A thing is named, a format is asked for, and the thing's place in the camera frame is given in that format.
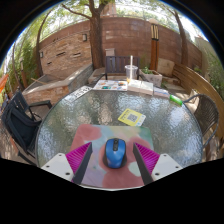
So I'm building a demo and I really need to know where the small pale booklet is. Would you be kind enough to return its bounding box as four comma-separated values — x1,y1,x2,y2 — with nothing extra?
153,87,171,99

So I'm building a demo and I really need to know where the slim leaning tree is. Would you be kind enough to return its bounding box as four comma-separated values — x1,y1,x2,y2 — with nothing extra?
166,9,189,68

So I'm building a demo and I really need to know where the dark wooden slatted chair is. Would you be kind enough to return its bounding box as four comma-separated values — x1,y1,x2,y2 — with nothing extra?
96,55,148,83

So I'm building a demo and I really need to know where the white lettered plate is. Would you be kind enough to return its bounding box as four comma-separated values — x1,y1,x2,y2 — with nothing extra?
63,85,93,103

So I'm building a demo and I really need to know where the floral red and green mouse pad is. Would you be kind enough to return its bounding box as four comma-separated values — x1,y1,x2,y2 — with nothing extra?
68,123,155,190

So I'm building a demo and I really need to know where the raised stone planter bed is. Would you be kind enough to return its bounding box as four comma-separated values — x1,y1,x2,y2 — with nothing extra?
22,63,94,104

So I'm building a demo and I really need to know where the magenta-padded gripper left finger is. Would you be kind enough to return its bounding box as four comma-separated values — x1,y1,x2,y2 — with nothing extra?
40,142,94,185

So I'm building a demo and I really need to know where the black folding chair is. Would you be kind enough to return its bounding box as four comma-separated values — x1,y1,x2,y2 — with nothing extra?
0,90,53,158

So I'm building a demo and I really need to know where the wooden lamp post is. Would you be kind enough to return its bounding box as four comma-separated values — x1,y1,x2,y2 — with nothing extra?
148,19,161,72

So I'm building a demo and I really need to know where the thick white book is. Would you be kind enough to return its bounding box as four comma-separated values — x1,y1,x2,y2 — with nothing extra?
127,79,155,97

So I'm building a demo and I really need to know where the green tube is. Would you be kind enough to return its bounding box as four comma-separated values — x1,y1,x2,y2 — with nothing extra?
169,94,184,107

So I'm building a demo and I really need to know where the yellow square card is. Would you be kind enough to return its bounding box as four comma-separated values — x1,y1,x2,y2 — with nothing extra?
117,107,147,128

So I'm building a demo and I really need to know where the beige stone block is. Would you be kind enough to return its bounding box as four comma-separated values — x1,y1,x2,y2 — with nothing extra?
157,57,176,78

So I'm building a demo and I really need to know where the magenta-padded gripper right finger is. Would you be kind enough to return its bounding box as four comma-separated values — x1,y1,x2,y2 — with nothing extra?
132,142,184,186

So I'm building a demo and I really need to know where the forked brown tree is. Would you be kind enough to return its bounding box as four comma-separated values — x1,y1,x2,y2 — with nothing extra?
61,0,116,70

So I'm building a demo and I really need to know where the blue and black computer mouse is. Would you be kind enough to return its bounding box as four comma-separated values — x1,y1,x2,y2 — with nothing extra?
104,137,128,169

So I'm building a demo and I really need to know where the curved wooden slat fence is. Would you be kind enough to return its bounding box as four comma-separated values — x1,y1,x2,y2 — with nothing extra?
172,63,224,141

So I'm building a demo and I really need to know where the white square planter with plant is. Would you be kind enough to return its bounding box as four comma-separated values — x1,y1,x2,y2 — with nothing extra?
139,67,164,88

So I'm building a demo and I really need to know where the clear plastic cup with straw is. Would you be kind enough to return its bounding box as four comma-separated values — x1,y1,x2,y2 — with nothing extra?
124,55,139,84

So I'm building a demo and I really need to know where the open colourful magazine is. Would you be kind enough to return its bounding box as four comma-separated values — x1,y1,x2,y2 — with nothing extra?
92,79,129,92

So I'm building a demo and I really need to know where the dark wicker armchair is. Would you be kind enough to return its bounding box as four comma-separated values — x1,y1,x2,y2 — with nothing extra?
182,93,220,151

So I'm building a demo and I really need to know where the grey wall box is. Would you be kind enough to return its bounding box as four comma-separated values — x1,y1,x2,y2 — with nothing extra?
105,47,116,58

